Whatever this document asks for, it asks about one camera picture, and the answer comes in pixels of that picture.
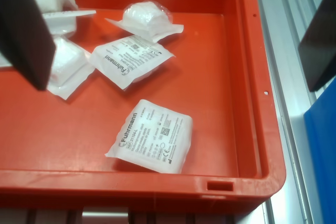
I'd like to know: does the clear-wrapped white gauze bandage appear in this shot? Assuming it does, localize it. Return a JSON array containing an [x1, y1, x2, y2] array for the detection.
[[104, 1, 184, 44]]

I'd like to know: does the white Fuhrmann bandage packet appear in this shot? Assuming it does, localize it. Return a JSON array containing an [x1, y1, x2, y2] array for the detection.
[[104, 99, 194, 174], [88, 35, 176, 91]]

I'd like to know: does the red plastic box with bandages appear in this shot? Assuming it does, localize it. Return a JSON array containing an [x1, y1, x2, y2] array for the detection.
[[0, 0, 287, 224]]

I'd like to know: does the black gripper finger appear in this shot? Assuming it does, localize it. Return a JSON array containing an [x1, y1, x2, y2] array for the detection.
[[298, 0, 336, 92], [0, 0, 57, 91]]

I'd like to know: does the blue plastic box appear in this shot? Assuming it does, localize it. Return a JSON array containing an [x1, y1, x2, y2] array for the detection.
[[303, 90, 336, 224]]

